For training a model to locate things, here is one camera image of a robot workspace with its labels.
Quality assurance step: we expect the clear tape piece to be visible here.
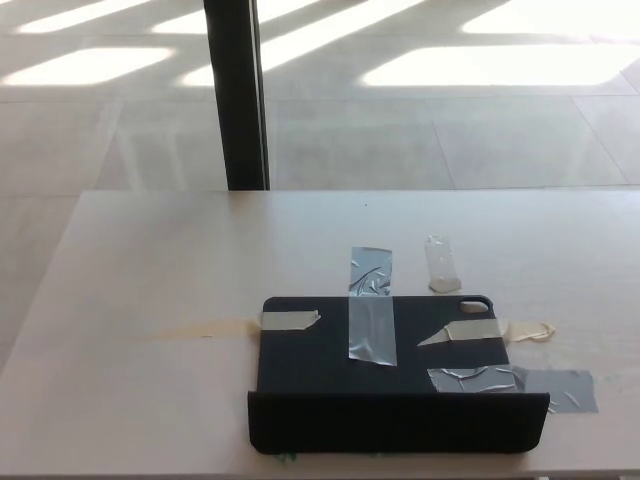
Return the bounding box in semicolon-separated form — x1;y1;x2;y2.
424;233;462;294

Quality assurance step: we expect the long beige masking tape strip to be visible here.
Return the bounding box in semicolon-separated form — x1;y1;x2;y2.
149;309;322;340

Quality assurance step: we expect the wrinkled grey duct tape strip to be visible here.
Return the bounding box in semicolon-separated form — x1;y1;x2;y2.
427;365;600;415

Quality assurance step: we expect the pointed beige masking tape strip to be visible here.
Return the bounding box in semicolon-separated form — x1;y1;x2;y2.
416;318;557;348

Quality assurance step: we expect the dark folding tablet cover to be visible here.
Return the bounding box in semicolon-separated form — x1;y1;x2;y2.
247;294;551;456

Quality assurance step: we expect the long grey duct tape strip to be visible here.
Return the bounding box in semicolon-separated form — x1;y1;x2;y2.
347;245;399;367

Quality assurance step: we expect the black window frame post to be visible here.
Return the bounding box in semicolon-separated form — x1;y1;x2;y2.
203;0;271;192

